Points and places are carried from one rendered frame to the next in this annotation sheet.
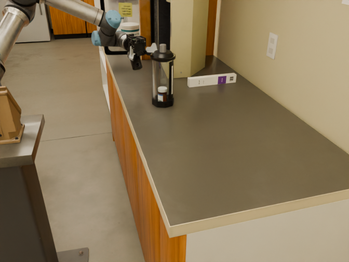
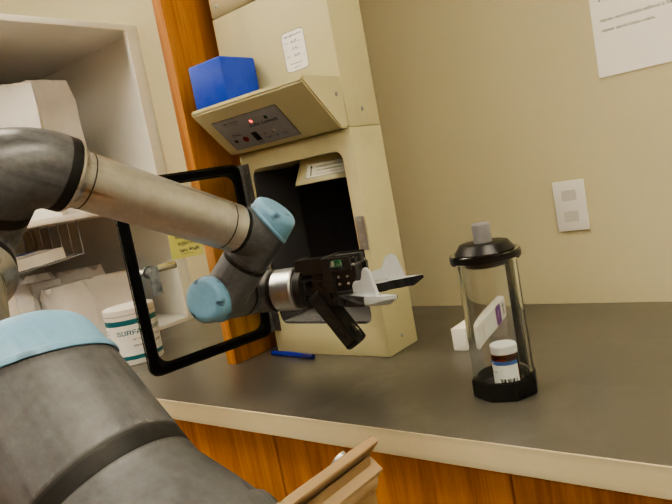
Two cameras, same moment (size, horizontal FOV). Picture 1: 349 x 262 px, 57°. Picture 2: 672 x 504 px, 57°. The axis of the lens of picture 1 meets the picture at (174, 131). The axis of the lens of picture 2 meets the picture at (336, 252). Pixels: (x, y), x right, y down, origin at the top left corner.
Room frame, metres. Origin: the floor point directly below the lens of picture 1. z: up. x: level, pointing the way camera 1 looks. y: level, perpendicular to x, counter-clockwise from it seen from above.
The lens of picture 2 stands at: (0.70, 0.77, 1.31)
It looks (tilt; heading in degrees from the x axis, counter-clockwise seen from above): 7 degrees down; 326
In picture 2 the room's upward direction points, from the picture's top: 11 degrees counter-clockwise
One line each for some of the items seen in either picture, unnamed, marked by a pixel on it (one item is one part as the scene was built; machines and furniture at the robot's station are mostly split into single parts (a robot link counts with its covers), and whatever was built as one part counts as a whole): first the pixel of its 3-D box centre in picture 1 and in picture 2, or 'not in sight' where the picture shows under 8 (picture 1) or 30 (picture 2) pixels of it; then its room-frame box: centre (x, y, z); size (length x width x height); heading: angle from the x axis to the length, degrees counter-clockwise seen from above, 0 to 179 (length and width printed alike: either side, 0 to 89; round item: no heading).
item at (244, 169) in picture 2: (156, 20); (259, 249); (1.97, 0.12, 1.19); 0.03 x 0.02 x 0.39; 17
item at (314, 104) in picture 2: not in sight; (266, 119); (1.82, 0.12, 1.46); 0.32 x 0.12 x 0.10; 17
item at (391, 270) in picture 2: (154, 49); (393, 270); (1.52, 0.10, 1.14); 0.09 x 0.03 x 0.06; 67
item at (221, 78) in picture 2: not in sight; (225, 84); (1.91, 0.15, 1.56); 0.10 x 0.10 x 0.09; 17
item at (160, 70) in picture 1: (162, 78); (494, 317); (1.36, 0.05, 1.06); 0.11 x 0.11 x 0.21
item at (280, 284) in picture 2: (128, 42); (292, 288); (1.64, 0.24, 1.14); 0.08 x 0.05 x 0.08; 121
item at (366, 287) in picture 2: (131, 52); (370, 285); (1.46, 0.20, 1.14); 0.09 x 0.03 x 0.06; 175
